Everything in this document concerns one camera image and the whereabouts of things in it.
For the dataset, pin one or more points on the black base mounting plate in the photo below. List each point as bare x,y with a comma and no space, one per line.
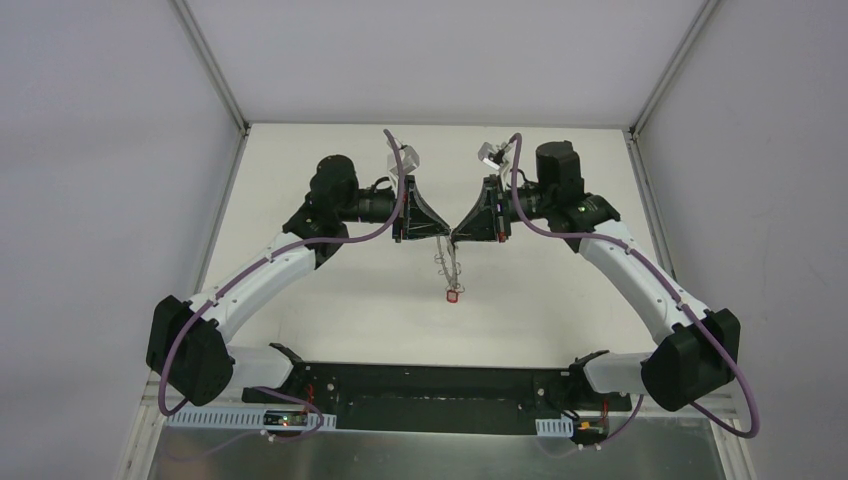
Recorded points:
438,399

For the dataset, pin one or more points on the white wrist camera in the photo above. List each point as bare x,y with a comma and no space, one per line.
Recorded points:
409,162
497,157

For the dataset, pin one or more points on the right white cable duct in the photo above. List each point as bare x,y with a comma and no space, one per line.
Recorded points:
561,427

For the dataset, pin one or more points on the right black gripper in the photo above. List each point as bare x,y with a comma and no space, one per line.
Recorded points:
499,211

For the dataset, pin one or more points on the white cable duct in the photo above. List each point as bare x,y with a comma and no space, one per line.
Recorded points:
272,420
561,427

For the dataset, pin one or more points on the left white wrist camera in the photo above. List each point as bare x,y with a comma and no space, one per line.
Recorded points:
409,162

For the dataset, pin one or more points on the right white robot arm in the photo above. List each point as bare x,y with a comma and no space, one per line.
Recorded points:
696,347

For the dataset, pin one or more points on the metal key ring disc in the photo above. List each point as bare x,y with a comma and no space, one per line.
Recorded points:
442,259

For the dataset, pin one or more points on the left white cable duct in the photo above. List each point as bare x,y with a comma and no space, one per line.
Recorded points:
272,420

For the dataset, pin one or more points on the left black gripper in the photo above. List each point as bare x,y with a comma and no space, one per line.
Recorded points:
400,209

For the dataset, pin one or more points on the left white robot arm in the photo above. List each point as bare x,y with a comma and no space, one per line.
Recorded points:
190,340

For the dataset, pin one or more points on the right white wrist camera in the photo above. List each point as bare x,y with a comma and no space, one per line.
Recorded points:
497,157

